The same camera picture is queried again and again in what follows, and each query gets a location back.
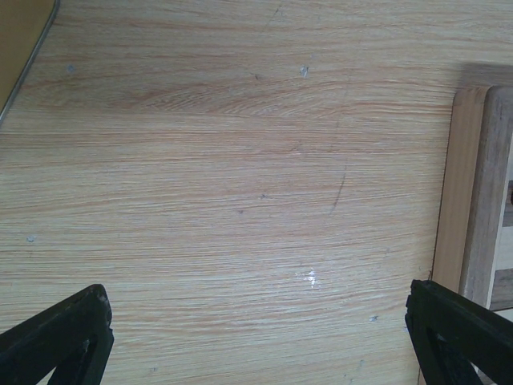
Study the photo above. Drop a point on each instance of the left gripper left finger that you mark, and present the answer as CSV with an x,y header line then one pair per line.
x,y
71,342

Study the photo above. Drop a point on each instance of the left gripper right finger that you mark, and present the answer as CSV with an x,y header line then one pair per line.
x,y
454,337

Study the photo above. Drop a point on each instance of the wooden chess board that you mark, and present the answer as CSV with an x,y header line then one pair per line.
x,y
473,248

